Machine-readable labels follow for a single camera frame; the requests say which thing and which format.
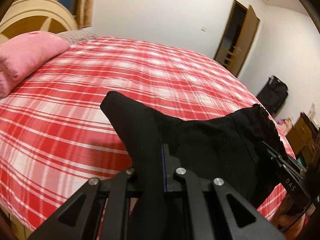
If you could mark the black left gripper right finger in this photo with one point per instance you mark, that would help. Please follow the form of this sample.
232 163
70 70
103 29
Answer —
173 172

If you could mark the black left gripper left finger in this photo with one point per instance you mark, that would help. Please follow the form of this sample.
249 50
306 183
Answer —
130 173

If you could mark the black pants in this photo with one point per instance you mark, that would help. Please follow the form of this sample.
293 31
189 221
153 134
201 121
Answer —
228 171

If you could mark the person's right hand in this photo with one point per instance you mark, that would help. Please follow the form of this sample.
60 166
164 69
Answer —
280 218

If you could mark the brown wooden dresser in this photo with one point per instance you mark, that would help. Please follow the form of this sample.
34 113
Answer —
304 140

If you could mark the pink items on floor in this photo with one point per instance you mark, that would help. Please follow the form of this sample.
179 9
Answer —
285 125

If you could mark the black suitcase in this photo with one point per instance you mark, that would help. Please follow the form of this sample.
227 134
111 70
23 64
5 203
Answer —
273 95

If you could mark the grey patterned pillow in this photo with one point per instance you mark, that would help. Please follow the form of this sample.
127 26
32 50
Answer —
76 36

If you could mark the brown wooden door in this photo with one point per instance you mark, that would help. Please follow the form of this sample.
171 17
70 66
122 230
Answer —
237 39

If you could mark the pink pillow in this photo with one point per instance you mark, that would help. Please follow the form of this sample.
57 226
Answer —
24 54

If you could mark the cream wooden headboard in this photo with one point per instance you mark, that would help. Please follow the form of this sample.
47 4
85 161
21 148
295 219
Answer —
36 15

